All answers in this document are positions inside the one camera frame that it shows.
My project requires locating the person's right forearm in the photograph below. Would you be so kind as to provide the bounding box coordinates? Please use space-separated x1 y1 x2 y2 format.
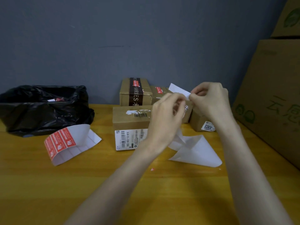
215 119 293 225

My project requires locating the large green printed carton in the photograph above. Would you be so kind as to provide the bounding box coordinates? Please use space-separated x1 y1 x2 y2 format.
271 0 300 38
232 39 300 170

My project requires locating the black plastic trash bag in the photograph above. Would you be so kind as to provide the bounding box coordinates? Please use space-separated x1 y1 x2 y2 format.
0 85 95 138

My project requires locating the long brown cardboard box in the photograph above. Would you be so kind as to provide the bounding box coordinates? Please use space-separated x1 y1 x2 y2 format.
189 107 216 132

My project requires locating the small brown cardboard box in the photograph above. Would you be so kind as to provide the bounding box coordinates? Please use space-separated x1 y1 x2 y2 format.
112 105 153 152
168 87 194 123
150 85 174 105

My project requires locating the person's left hand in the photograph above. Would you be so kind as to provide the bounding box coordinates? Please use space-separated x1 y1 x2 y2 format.
138 92 187 157

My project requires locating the white shipping label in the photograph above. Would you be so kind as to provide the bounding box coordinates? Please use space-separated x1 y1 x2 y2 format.
114 128 148 151

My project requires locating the white backing paper strip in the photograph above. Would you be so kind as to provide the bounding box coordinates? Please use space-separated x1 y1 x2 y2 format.
167 128 223 168

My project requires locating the person's left forearm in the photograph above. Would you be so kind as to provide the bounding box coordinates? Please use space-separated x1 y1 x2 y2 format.
64 142 160 225

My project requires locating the red sticker label strip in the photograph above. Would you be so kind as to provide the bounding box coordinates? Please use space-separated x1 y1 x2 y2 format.
44 124 103 166

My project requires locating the person's right hand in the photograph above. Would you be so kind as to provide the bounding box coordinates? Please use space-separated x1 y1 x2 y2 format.
188 82 235 129

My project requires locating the box with black tape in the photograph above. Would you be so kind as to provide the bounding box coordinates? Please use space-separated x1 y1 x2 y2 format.
119 77 153 107

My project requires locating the white end label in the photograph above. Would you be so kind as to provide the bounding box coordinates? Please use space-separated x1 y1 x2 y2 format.
201 121 216 132

